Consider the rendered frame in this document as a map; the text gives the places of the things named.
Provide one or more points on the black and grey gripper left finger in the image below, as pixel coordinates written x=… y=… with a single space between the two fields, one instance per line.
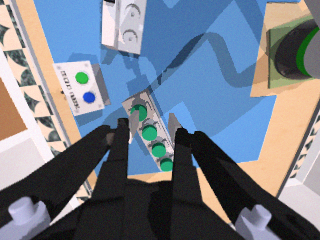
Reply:
x=28 y=206

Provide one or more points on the blue flat mat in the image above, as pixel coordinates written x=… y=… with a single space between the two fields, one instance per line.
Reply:
x=197 y=59

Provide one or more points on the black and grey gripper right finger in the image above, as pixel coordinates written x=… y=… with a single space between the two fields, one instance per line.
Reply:
x=255 y=213

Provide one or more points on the white sloping button panel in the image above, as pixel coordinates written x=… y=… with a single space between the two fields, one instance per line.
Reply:
x=80 y=84

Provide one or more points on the dark table edge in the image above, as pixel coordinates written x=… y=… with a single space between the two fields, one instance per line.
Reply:
x=43 y=83

